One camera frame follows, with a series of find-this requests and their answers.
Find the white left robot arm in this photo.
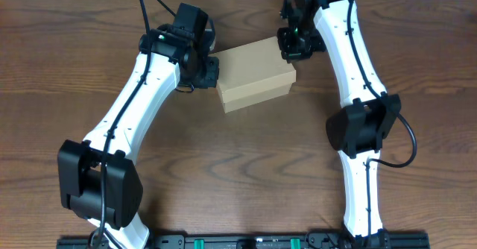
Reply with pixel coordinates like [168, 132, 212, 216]
[57, 3, 219, 248]

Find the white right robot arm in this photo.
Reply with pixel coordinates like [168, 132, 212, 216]
[277, 0, 401, 239]

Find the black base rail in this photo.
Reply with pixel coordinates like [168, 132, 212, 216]
[55, 230, 432, 249]

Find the cardboard box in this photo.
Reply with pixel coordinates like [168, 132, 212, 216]
[213, 37, 296, 113]

